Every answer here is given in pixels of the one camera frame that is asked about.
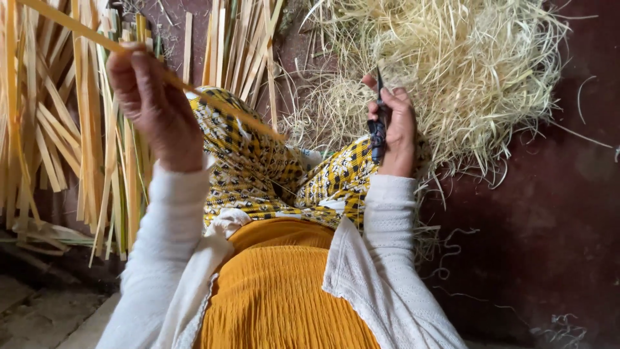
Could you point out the person's right hand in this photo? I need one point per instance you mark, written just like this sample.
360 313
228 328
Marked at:
399 135

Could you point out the person's left hand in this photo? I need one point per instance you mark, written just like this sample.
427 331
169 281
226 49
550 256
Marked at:
155 111

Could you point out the person's left fingers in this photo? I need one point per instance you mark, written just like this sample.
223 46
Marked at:
128 72

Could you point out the long yellow bamboo strip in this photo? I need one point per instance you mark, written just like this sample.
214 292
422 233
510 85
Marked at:
145 60

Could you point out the dark knife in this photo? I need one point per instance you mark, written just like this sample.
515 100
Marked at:
379 128

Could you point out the pile of bamboo strips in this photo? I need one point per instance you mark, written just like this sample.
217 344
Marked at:
72 121

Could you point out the yellow patterned skirt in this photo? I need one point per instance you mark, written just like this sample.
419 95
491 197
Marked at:
271 174

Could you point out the mustard yellow top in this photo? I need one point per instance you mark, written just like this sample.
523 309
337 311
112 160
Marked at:
283 291

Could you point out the white cardigan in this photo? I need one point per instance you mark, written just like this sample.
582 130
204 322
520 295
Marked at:
339 286

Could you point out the heap of pale bamboo shavings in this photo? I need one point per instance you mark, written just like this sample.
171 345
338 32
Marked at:
436 77

